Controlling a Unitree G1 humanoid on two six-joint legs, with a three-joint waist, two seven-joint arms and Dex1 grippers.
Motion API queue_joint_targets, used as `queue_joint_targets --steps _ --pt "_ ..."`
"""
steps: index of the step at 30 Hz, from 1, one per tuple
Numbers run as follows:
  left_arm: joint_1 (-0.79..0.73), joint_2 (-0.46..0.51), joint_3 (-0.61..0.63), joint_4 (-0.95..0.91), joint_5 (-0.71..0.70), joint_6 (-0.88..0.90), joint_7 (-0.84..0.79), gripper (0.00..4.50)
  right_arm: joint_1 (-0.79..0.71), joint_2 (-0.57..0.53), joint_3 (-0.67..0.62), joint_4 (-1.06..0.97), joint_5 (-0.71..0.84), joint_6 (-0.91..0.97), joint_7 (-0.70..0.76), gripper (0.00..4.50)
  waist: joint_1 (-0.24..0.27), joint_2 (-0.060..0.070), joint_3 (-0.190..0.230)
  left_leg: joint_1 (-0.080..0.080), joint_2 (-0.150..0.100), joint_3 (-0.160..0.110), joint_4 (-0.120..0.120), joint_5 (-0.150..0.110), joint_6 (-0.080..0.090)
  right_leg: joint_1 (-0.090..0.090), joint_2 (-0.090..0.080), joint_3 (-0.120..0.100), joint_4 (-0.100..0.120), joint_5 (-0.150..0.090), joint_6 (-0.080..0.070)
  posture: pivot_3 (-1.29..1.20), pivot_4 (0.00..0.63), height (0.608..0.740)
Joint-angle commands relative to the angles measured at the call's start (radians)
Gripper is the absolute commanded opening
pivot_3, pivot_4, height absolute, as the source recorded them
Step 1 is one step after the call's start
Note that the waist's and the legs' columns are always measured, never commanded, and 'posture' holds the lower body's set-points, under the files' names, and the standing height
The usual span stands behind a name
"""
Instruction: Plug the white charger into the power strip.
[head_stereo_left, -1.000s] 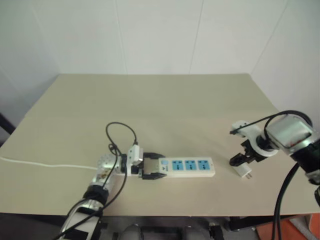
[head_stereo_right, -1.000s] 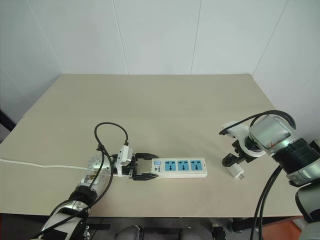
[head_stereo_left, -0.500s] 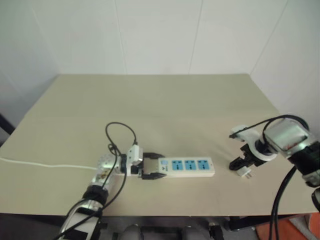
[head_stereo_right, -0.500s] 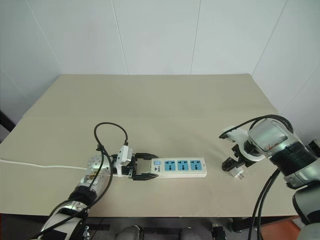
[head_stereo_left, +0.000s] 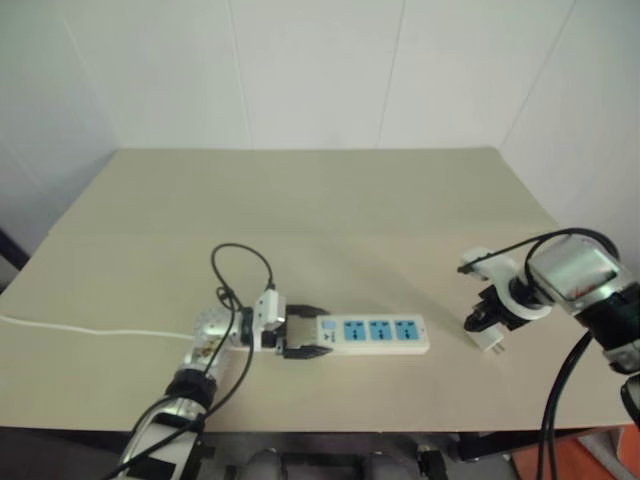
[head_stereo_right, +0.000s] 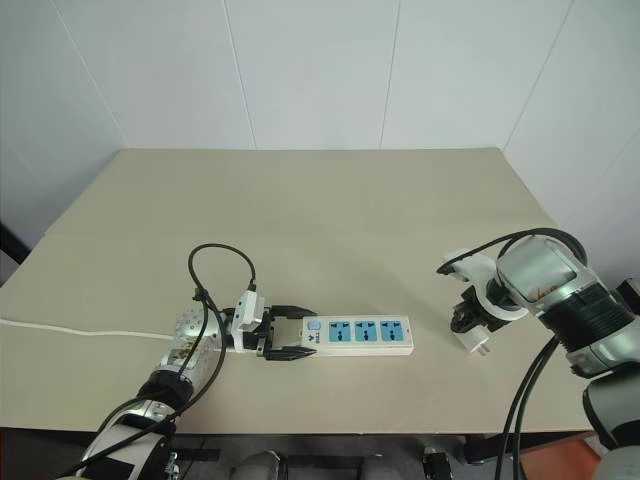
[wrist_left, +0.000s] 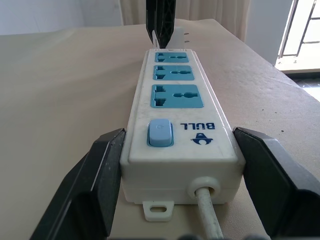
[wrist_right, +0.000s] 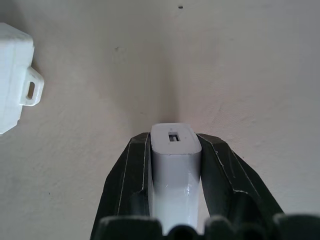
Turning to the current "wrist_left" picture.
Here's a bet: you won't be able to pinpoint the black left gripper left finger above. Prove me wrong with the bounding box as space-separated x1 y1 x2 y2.
29 127 127 240

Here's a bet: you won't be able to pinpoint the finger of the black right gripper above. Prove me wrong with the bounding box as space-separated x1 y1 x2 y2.
156 0 177 49
145 0 159 46

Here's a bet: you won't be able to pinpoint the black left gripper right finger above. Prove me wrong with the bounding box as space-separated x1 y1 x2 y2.
232 126 320 240

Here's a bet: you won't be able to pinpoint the white charger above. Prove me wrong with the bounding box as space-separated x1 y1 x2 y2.
151 25 190 50

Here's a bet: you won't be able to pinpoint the white power strip blue sockets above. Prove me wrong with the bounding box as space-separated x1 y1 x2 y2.
119 48 246 223

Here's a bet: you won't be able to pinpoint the beige curtain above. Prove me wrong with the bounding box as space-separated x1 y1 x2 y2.
119 0 252 43

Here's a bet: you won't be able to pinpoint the white power strip cable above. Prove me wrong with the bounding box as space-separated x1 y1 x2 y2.
195 186 225 240

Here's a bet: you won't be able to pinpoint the white window frame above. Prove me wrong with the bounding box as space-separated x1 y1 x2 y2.
274 0 320 74

